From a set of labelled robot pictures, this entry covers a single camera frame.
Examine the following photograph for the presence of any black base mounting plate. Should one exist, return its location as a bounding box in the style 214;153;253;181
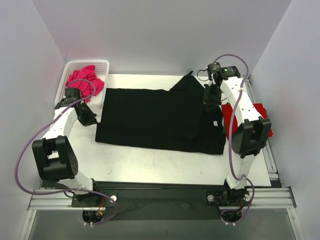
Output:
71;181;252;223

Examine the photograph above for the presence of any black t shirt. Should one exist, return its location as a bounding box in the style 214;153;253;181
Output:
95;72;226;155

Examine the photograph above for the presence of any pink t shirt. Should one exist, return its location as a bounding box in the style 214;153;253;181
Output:
64;65;105;105

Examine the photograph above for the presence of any white plastic basket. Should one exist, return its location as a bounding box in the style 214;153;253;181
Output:
54;59;110;106

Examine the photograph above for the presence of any red folded t shirt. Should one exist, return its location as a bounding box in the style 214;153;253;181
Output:
221;100;268;139

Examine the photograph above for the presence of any aluminium frame rail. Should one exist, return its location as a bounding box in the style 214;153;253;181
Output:
28;187;297;211

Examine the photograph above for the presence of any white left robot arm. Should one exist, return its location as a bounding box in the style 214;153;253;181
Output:
32;88;101;206

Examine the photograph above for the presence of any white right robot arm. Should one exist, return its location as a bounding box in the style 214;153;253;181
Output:
203;62;272;204

